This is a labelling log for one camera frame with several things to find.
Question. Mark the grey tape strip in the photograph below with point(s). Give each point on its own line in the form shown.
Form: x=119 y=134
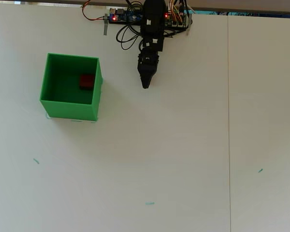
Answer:
x=105 y=26

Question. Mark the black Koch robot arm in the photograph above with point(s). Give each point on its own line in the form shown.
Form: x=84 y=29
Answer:
x=153 y=14

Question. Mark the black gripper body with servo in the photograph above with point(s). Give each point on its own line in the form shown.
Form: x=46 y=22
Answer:
x=148 y=60

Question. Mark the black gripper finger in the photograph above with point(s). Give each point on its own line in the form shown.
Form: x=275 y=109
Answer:
x=143 y=76
x=151 y=76

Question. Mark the black electronics base board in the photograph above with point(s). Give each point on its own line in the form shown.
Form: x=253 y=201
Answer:
x=125 y=17

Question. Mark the red block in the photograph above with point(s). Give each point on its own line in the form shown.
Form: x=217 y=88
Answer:
x=86 y=81

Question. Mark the green open bin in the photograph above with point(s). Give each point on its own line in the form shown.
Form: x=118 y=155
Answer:
x=70 y=110

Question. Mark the circuit board with jumper sockets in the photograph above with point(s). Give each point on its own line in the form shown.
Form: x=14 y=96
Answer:
x=177 y=22

